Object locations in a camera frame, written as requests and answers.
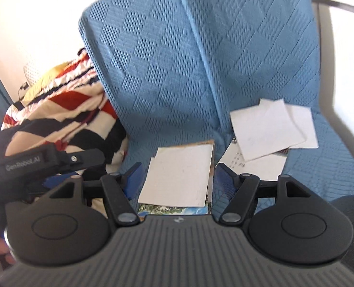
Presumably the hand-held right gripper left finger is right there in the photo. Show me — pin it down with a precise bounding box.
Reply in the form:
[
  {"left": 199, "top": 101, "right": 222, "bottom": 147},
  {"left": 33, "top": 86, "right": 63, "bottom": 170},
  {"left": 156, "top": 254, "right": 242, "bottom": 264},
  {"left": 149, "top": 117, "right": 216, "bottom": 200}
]
[{"left": 47, "top": 162, "right": 144, "bottom": 226}]

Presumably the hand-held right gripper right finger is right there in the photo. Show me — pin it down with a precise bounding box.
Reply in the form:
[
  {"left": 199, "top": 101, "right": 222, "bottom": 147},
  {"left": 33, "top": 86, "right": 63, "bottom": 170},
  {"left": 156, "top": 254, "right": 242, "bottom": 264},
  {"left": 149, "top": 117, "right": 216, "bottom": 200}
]
[{"left": 213, "top": 163, "right": 310, "bottom": 225}]

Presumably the tan illustrated book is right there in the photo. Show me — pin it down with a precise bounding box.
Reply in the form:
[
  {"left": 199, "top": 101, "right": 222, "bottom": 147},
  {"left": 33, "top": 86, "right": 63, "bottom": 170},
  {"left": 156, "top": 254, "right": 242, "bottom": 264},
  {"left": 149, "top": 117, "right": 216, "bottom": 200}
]
[{"left": 177, "top": 139, "right": 216, "bottom": 210}]

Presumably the white quilted pad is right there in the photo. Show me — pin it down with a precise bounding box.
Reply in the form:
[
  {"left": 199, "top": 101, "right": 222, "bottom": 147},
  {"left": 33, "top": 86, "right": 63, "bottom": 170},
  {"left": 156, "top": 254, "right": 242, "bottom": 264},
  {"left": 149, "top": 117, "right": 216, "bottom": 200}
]
[{"left": 24, "top": 61, "right": 44, "bottom": 88}]

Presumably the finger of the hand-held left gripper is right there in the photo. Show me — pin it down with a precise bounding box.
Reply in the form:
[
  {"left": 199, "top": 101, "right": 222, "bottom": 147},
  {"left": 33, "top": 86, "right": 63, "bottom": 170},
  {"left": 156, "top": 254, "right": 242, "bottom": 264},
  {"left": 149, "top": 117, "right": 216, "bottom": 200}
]
[
  {"left": 55, "top": 149, "right": 106, "bottom": 171},
  {"left": 44, "top": 171, "right": 86, "bottom": 189}
]

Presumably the red black striped blanket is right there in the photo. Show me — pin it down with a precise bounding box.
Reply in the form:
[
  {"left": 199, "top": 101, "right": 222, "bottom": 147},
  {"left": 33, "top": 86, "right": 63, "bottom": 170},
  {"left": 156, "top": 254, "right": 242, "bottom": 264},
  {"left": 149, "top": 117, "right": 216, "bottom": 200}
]
[{"left": 2, "top": 48, "right": 129, "bottom": 186}]

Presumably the colourful photo cover notebook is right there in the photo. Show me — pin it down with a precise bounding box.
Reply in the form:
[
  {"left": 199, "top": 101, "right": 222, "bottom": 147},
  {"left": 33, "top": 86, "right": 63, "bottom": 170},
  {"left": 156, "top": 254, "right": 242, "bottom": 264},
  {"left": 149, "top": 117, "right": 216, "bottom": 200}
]
[{"left": 137, "top": 202, "right": 211, "bottom": 216}]

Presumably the black charger plug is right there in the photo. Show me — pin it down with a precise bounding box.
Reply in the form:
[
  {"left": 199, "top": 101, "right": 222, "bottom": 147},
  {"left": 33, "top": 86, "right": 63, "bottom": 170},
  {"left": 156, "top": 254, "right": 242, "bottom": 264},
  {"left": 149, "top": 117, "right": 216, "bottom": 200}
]
[{"left": 17, "top": 81, "right": 29, "bottom": 100}]

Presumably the lined notebook with photo cover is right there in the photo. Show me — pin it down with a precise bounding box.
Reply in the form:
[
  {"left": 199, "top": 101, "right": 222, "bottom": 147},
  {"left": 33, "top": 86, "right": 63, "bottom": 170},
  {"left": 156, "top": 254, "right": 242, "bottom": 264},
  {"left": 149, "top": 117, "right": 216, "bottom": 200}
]
[{"left": 222, "top": 136, "right": 288, "bottom": 182}]

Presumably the blue textured sofa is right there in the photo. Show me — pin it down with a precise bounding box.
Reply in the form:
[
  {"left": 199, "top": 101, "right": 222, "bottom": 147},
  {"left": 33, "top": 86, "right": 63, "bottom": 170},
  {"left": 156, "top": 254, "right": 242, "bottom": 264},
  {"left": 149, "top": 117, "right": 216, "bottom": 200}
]
[{"left": 78, "top": 0, "right": 354, "bottom": 216}]

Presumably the yellow pillow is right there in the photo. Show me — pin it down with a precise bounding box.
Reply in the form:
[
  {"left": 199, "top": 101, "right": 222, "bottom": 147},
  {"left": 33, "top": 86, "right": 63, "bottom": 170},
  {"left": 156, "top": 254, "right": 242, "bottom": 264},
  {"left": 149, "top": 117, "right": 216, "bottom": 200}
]
[{"left": 23, "top": 62, "right": 79, "bottom": 100}]

